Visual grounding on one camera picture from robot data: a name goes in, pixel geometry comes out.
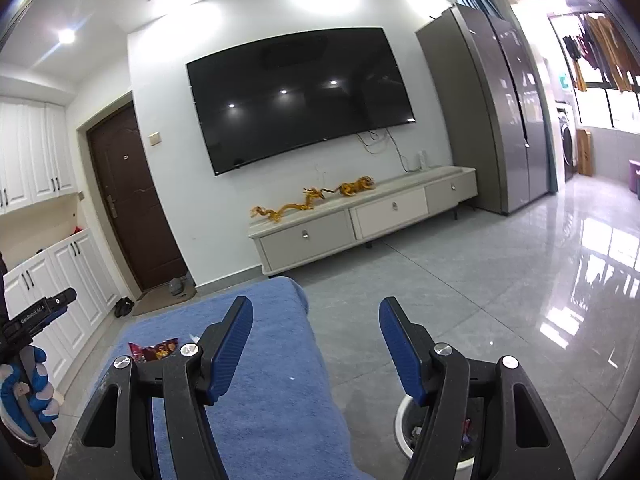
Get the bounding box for black wall television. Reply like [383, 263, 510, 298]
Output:
[186, 27, 416, 174]

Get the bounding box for white upper wall cabinets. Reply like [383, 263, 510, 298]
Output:
[0, 96, 77, 214]

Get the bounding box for purple stool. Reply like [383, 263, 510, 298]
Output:
[628, 159, 640, 195]

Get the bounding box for white grey TV cabinet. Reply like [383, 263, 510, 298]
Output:
[248, 166, 477, 276]

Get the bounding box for dark brown snack bag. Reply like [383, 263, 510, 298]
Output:
[128, 338, 179, 363]

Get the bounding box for white round trash bin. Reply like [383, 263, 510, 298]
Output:
[394, 390, 483, 479]

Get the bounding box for wall light switch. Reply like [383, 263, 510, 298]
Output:
[149, 131, 162, 146]

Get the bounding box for grey slippers pair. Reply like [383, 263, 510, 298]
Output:
[167, 273, 192, 296]

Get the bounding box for dark brown entrance door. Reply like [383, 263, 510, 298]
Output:
[87, 103, 188, 290]

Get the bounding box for brown door mat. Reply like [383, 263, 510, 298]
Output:
[131, 284, 196, 316]

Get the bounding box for blue white gloved hand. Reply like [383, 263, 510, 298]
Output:
[1, 346, 60, 448]

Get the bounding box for golden dragon figurine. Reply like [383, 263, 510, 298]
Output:
[250, 188, 337, 223]

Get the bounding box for cardboard box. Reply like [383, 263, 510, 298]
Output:
[576, 128, 594, 177]

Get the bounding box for grey steel refrigerator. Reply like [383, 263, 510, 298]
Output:
[416, 6, 551, 216]

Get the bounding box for blue fluffy blanket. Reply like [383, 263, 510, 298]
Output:
[111, 278, 365, 479]

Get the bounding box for golden tiger figurine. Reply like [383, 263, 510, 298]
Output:
[336, 176, 375, 196]

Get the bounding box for white router device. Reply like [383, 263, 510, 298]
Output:
[418, 150, 430, 171]

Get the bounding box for black shoes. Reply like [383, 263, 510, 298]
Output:
[114, 297, 134, 318]

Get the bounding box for washing machine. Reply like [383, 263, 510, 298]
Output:
[555, 101, 578, 181]

